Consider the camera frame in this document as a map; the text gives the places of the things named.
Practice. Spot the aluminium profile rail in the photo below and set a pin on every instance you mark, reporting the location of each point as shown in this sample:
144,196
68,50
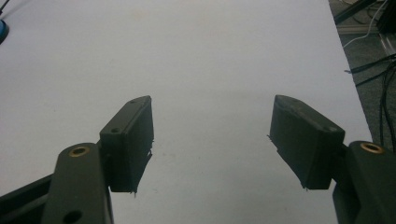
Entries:
358,29

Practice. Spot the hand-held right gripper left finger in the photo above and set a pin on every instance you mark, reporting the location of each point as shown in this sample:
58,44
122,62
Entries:
124,146

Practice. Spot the black metal stand bar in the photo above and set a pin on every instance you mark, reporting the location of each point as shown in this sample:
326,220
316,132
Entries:
353,9

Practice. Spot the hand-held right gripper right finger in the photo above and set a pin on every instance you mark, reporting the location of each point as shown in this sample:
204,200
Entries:
308,146

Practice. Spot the blue round object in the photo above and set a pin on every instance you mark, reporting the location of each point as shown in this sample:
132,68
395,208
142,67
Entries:
3,30

